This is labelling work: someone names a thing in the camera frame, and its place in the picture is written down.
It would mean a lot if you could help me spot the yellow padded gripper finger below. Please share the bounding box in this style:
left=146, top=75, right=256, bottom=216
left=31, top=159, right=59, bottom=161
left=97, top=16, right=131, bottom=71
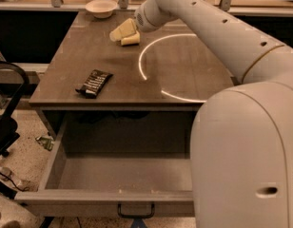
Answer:
left=109, top=18, right=137, bottom=42

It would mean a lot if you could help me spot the yellow sponge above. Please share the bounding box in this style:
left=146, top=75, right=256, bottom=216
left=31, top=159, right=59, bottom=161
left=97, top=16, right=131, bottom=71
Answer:
left=121, top=32, right=140, bottom=47

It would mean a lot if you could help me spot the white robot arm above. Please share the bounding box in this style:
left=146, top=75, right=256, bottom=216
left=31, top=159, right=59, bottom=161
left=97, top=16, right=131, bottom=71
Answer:
left=110, top=0, right=293, bottom=228

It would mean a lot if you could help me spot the grey cabinet with top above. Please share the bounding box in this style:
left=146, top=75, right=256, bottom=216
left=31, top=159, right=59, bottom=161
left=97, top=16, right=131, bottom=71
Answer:
left=29, top=10, right=232, bottom=135

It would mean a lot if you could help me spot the grey open top drawer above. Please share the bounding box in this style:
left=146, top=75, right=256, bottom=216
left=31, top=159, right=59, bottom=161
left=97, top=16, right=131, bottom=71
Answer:
left=15, top=111, right=194, bottom=217

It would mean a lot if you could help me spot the blue stand under drawer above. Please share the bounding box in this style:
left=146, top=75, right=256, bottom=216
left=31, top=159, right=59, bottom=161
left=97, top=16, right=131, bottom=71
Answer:
left=130, top=218, right=147, bottom=228

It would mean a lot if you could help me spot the white bowl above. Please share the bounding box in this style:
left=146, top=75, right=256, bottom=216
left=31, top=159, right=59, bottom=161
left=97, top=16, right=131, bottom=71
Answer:
left=86, top=0, right=117, bottom=19

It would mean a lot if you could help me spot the black snack bar wrapper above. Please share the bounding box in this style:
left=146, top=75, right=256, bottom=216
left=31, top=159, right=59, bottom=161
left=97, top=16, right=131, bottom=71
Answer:
left=76, top=69, right=112, bottom=99

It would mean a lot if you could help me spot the green wrapper on floor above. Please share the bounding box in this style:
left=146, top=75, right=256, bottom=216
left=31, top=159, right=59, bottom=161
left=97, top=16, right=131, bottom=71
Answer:
left=35, top=136, right=54, bottom=151

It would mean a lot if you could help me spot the black office chair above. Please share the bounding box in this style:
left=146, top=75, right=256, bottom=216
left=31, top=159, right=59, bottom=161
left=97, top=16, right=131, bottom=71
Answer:
left=0, top=51, right=29, bottom=157

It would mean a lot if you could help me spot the black drawer handle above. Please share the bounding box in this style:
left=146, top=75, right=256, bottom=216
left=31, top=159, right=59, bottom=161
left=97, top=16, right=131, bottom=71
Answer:
left=117, top=203, right=155, bottom=219

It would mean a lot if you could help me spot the black cable on floor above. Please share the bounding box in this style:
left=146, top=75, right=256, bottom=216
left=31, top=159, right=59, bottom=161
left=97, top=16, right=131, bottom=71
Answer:
left=0, top=164, right=26, bottom=192

